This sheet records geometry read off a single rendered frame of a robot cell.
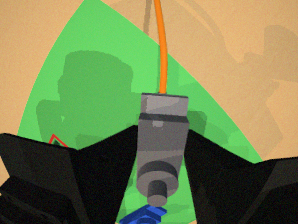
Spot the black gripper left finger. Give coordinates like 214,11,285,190
0,125,138,224

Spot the green flat panel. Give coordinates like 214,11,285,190
17,0,263,224

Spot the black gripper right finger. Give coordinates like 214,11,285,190
184,129,298,224

